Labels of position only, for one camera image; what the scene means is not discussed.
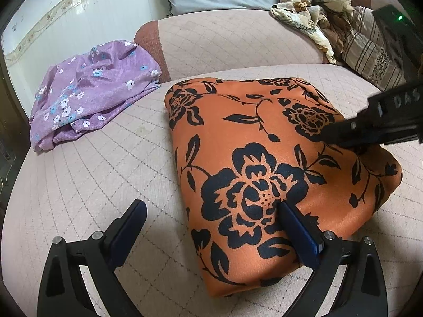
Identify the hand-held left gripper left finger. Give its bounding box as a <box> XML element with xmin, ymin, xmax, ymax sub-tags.
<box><xmin>37</xmin><ymin>199</ymin><xmax>148</xmax><ymax>317</ymax></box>

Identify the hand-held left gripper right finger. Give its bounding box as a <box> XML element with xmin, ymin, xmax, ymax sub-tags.
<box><xmin>278</xmin><ymin>201</ymin><xmax>388</xmax><ymax>317</ymax></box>

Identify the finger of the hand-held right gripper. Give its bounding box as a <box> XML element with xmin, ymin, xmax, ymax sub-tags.
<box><xmin>319</xmin><ymin>102</ymin><xmax>423</xmax><ymax>154</ymax></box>

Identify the orange black floral garment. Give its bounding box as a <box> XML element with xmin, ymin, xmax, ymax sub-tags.
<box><xmin>164</xmin><ymin>77</ymin><xmax>404</xmax><ymax>298</ymax></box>

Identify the striped pillow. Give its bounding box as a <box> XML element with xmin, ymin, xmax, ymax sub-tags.
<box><xmin>342</xmin><ymin>6</ymin><xmax>407</xmax><ymax>91</ymax></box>

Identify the pink quilted sofa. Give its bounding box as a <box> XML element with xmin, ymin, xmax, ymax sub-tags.
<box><xmin>2</xmin><ymin>8</ymin><xmax>423</xmax><ymax>317</ymax></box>

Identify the cream floral cloth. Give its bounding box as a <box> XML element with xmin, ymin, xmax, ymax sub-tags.
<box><xmin>270</xmin><ymin>0</ymin><xmax>356</xmax><ymax>65</ymax></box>

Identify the purple floral garment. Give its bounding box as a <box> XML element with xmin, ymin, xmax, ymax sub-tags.
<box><xmin>29</xmin><ymin>40</ymin><xmax>162</xmax><ymax>152</ymax></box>

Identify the brown wooden cabinet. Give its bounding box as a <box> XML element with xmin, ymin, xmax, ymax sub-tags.
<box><xmin>0</xmin><ymin>69</ymin><xmax>32</xmax><ymax>189</ymax></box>

